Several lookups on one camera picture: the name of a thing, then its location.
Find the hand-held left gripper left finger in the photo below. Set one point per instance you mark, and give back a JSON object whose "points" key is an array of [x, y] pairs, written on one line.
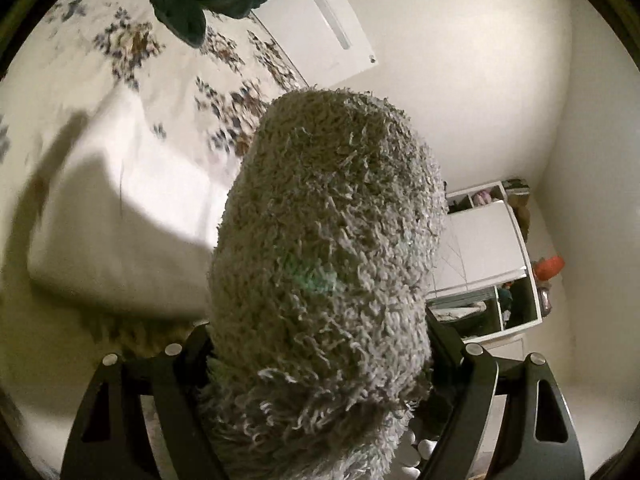
{"points": [[180, 385]]}

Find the floral bed sheet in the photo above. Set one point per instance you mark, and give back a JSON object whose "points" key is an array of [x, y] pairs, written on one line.
{"points": [[75, 60]]}

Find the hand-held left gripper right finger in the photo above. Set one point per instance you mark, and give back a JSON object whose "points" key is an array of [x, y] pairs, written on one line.
{"points": [[450, 360]]}

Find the red object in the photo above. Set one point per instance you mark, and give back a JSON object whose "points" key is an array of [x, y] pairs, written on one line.
{"points": [[549, 267]]}

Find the white bed headboard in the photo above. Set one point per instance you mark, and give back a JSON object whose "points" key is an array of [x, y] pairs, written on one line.
{"points": [[320, 25]]}

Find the white wardrobe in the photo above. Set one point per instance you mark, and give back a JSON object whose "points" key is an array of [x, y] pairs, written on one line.
{"points": [[487, 245]]}

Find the grey fleece pants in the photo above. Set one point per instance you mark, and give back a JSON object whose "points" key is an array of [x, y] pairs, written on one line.
{"points": [[325, 260]]}

